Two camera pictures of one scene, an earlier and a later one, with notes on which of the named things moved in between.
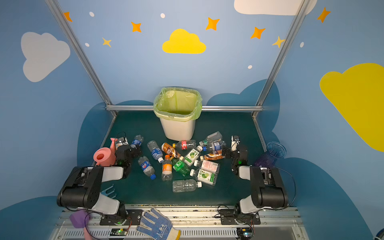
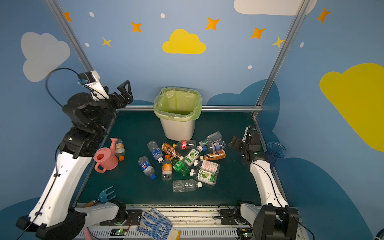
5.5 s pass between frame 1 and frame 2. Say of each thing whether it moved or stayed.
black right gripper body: moved
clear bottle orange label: stayed
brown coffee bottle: stayed
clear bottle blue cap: stayed
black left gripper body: moved
